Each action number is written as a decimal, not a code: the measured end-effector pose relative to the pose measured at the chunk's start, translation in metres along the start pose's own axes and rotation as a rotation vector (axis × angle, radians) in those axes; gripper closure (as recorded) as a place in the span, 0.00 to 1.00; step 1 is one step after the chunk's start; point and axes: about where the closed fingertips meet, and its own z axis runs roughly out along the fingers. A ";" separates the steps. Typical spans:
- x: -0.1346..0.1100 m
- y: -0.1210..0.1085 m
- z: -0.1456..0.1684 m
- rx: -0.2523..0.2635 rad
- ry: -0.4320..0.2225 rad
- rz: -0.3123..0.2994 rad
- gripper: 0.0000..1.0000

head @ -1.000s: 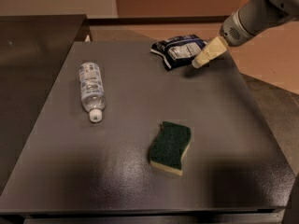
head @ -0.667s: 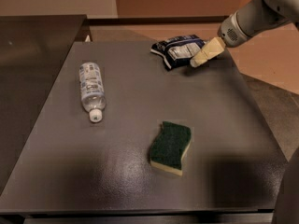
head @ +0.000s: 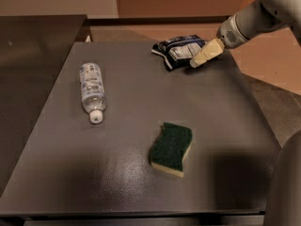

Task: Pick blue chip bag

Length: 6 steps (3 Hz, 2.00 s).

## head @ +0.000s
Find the green and yellow sponge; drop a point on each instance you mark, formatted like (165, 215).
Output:
(170, 149)

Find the clear plastic water bottle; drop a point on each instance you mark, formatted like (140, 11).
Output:
(92, 91)

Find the blue chip bag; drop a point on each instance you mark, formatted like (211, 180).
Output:
(177, 52)

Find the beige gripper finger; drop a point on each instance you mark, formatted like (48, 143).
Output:
(210, 50)

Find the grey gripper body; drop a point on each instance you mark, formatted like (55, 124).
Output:
(228, 35)

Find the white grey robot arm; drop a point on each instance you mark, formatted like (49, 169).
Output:
(283, 207)

